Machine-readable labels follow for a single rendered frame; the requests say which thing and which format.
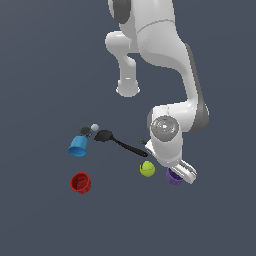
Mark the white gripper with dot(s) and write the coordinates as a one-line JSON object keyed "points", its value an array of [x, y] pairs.
{"points": [[181, 169]]}

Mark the small dark grey object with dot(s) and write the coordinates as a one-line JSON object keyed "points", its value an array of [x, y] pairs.
{"points": [[85, 130]]}

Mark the yellow-green tennis ball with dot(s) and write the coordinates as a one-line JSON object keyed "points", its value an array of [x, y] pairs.
{"points": [[147, 168]]}

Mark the purple plastic cup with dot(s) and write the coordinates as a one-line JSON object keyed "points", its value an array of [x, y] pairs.
{"points": [[173, 177]]}

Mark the small white ball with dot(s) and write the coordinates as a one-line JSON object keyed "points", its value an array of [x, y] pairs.
{"points": [[94, 127]]}

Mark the blue plastic cup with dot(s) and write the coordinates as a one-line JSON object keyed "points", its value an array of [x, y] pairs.
{"points": [[79, 145]]}

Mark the red plastic cup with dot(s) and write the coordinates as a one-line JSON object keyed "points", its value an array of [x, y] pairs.
{"points": [[80, 182]]}

